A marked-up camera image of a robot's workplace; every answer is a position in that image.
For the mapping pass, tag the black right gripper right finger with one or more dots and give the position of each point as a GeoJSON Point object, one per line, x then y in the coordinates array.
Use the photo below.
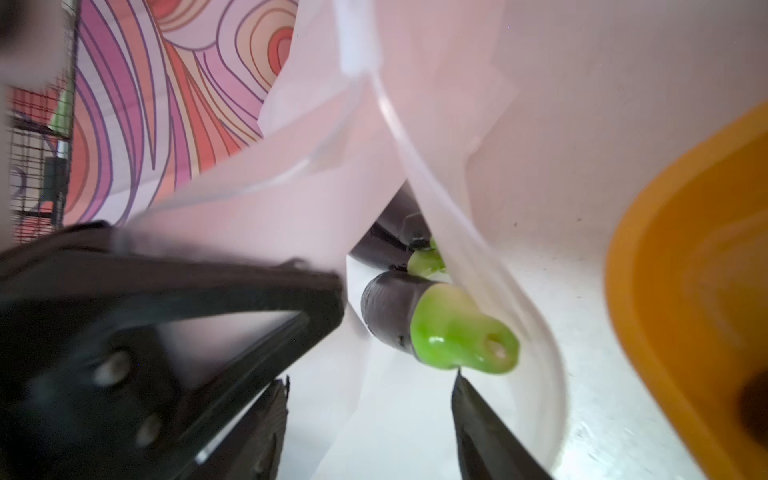
{"type": "Point", "coordinates": [486, 448]}

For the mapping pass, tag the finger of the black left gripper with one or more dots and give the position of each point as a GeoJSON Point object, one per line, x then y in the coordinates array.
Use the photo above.
{"type": "Point", "coordinates": [87, 388]}

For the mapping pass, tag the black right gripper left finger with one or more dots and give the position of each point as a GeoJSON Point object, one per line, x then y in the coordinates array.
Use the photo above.
{"type": "Point", "coordinates": [253, 448]}

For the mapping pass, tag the clear zip-top plastic bag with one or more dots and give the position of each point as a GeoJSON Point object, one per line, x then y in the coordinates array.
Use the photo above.
{"type": "Point", "coordinates": [375, 95]}

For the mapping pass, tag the yellow plastic tray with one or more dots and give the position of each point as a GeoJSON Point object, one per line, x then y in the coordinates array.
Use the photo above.
{"type": "Point", "coordinates": [686, 288]}

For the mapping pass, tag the black wire basket left wall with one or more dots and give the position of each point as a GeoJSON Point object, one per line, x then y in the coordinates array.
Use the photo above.
{"type": "Point", "coordinates": [39, 43]}

